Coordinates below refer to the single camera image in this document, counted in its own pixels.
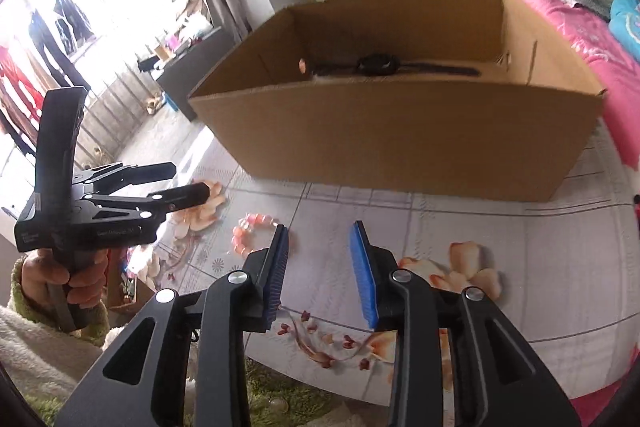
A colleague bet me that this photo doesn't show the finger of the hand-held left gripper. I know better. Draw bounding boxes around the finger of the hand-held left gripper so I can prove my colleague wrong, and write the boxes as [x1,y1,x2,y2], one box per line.
[81,183,211,228]
[73,162,178,197]

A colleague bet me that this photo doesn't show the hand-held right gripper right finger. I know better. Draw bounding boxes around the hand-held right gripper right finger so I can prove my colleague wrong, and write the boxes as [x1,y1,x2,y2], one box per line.
[350,220,583,427]

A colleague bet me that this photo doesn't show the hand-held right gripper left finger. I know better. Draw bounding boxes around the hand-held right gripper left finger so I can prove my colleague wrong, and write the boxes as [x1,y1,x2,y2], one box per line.
[54,223,291,427]

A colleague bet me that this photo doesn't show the orange pink bead bracelet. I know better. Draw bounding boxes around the orange pink bead bracelet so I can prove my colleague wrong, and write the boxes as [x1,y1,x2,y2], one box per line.
[231,213,281,258]

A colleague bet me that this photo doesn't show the brown cardboard box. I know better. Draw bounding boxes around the brown cardboard box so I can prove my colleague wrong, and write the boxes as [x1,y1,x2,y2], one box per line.
[187,0,607,202]

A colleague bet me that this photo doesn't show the pink strap digital watch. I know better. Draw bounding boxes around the pink strap digital watch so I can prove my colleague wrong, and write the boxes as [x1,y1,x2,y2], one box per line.
[307,53,482,78]

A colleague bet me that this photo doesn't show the person's left forearm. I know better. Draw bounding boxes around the person's left forearm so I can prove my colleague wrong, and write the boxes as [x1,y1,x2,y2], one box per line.
[0,257,126,413]

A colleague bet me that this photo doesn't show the person's left hand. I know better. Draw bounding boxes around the person's left hand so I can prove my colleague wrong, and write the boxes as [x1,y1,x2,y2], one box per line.
[21,252,110,310]

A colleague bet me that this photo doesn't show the red hanging clothes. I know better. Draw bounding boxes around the red hanging clothes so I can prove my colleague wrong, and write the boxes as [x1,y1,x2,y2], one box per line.
[0,44,44,134]

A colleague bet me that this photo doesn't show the dark grey cabinet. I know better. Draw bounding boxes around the dark grey cabinet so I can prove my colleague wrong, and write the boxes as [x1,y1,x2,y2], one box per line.
[157,27,238,122]

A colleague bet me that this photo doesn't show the dark hanging clothes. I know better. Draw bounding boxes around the dark hanging clothes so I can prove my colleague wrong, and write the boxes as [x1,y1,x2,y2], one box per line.
[27,0,93,88]

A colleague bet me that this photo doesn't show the pink floral blanket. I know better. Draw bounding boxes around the pink floral blanket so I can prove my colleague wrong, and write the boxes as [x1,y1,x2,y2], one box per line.
[484,0,640,427]

